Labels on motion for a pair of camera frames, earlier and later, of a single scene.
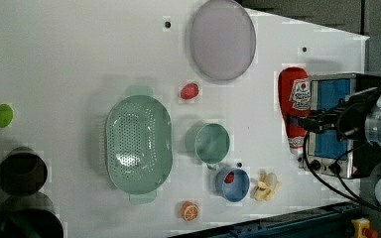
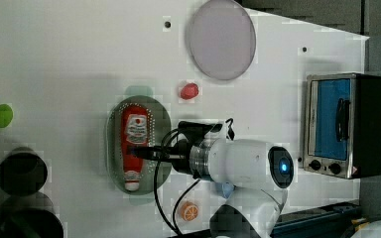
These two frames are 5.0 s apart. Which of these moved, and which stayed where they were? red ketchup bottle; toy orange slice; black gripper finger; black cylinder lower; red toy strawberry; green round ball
Moved: black gripper finger; red ketchup bottle
Stayed: black cylinder lower; red toy strawberry; toy orange slice; green round ball
